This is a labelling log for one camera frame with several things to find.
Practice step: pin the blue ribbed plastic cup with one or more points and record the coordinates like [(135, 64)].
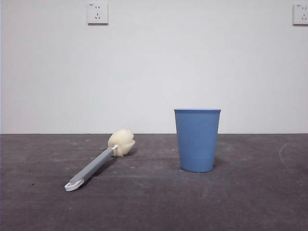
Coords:
[(197, 142)]

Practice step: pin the white wall socket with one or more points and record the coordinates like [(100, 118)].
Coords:
[(301, 14), (97, 13)]

